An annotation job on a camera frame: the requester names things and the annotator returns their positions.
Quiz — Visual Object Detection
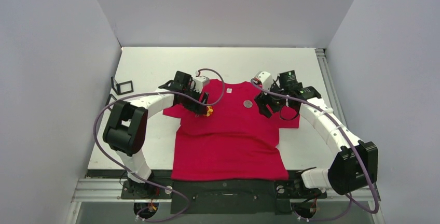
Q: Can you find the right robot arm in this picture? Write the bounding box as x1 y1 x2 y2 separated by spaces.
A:
251 71 378 197

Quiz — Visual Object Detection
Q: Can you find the red t-shirt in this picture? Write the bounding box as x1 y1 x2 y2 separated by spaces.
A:
163 79 300 181

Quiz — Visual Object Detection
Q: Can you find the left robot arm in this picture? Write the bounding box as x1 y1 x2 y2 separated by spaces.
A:
102 71 210 198

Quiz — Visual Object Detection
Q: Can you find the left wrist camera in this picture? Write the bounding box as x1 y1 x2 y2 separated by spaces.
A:
191 76 210 88

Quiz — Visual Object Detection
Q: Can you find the aluminium front rail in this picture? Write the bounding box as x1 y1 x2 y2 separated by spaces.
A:
66 178 386 223

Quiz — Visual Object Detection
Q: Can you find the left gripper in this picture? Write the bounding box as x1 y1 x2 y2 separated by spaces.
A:
182 86 208 115

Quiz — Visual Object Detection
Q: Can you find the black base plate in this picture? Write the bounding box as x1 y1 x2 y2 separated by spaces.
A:
120 170 327 216

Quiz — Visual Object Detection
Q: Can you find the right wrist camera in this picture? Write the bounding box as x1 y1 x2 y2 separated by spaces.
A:
254 71 273 89

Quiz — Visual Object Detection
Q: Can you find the aluminium side rail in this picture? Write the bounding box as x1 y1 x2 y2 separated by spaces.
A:
315 48 347 125

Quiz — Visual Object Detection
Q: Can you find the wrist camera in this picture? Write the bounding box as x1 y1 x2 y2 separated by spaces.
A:
191 76 210 88
254 71 273 89

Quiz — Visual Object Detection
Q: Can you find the black frame stand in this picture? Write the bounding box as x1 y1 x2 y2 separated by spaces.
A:
105 76 134 106

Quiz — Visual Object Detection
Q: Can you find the orange yellow pompom brooch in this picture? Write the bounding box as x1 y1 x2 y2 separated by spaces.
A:
204 106 213 117

